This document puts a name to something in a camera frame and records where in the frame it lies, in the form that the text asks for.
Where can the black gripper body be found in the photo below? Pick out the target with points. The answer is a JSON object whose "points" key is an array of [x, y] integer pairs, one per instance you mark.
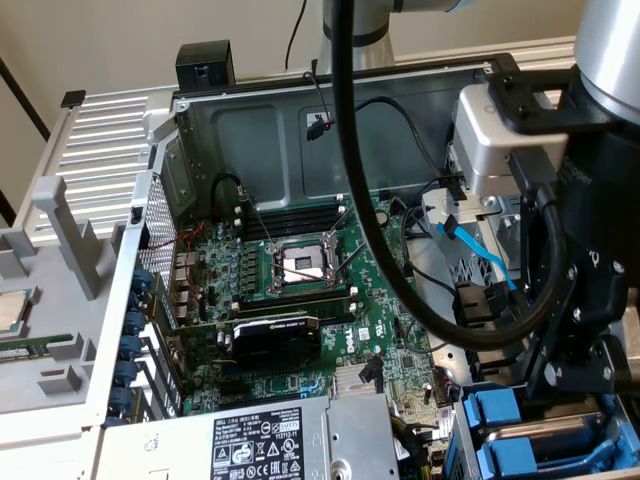
{"points": [[600, 200]]}

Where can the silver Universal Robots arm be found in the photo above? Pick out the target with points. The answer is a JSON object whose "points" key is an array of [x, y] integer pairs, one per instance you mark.
{"points": [[615, 50]]}

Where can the hard drive with blue caddy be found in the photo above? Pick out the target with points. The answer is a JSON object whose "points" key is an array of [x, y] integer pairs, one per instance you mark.
{"points": [[462, 445]]}

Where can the silver metal drive cage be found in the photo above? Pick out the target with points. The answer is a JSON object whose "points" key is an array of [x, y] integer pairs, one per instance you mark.
{"points": [[450, 205]]}

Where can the green motherboard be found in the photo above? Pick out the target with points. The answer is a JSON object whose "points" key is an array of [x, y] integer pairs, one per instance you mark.
{"points": [[365, 300]]}

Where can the round coin battery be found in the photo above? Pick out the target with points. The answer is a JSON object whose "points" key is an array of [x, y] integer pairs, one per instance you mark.
{"points": [[384, 217]]}

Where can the silver finned heatsink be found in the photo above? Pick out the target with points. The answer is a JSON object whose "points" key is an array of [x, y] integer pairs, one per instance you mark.
{"points": [[347, 380]]}

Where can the black RAM slot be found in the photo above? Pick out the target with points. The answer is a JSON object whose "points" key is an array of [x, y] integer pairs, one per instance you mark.
{"points": [[290, 214], [300, 296], [330, 314], [290, 226]]}

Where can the thin metal locking lever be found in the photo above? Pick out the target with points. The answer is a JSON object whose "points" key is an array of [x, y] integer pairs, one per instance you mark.
{"points": [[339, 225], [257, 220]]}

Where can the metal CPU socket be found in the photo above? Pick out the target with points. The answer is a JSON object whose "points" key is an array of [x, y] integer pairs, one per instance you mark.
{"points": [[300, 265]]}

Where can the black graphics card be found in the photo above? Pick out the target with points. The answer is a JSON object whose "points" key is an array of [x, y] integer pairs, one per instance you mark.
{"points": [[280, 345]]}

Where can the open metal PC case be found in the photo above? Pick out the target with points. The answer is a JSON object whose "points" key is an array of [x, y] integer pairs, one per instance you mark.
{"points": [[250, 150]]}

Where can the metal rear port block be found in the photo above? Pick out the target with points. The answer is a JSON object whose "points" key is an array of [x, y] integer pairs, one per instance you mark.
{"points": [[182, 295]]}

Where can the silver power supply unit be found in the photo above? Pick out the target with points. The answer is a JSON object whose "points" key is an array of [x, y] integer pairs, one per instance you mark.
{"points": [[175, 450]]}

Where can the blue slot retention clip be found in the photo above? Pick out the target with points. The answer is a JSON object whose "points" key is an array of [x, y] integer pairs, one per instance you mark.
{"points": [[138, 301], [134, 323], [131, 347], [143, 278], [122, 400], [126, 373]]}

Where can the small black box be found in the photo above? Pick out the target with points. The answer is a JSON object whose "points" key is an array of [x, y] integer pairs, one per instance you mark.
{"points": [[205, 65]]}

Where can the grey plastic parts rack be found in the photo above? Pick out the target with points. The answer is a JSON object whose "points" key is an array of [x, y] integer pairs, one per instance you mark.
{"points": [[55, 320]]}

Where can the green RAM stick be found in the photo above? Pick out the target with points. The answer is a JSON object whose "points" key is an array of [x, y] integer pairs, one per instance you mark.
{"points": [[30, 347]]}

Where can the silver CPU chip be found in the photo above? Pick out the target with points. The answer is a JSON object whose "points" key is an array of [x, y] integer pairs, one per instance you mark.
{"points": [[10, 310]]}

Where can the black tripod leg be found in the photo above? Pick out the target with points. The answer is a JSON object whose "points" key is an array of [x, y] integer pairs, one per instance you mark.
{"points": [[25, 100]]}

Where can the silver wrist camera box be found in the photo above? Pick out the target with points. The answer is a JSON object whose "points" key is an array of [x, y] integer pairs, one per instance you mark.
{"points": [[480, 140]]}

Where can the black camera mounting bracket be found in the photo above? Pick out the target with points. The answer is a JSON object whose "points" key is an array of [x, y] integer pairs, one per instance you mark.
{"points": [[505, 95]]}

